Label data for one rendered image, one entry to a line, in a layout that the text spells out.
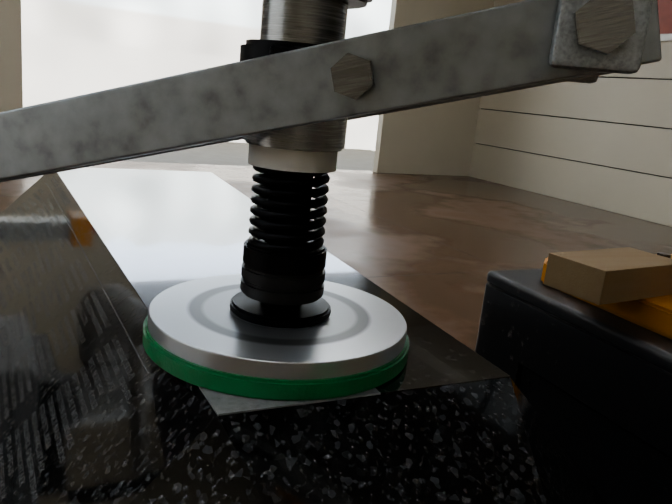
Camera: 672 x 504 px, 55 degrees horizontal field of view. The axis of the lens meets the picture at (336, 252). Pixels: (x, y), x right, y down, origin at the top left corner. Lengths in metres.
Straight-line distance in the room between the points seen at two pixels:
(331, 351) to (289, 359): 0.04
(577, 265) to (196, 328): 0.63
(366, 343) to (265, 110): 0.19
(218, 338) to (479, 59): 0.26
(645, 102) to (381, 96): 7.56
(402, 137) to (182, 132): 8.72
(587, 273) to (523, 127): 8.23
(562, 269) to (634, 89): 7.12
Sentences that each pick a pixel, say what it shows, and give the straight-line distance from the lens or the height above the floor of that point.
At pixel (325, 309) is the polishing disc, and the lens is 0.53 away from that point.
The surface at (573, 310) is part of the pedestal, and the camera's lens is 1.08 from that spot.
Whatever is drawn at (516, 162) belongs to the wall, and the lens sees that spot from 9.22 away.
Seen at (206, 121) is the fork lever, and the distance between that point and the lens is 0.48.
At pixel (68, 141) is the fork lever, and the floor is 0.98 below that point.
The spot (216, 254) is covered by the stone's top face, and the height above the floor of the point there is 0.82.
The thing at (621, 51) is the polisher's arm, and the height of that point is 1.07.
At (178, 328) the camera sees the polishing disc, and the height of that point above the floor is 0.85.
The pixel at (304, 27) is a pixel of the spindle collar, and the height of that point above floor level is 1.07.
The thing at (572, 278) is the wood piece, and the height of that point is 0.80.
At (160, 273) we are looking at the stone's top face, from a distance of 0.73.
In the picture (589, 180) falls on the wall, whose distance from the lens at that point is 8.34.
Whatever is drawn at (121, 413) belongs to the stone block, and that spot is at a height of 0.78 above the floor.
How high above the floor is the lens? 1.03
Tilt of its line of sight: 14 degrees down
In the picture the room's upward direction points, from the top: 6 degrees clockwise
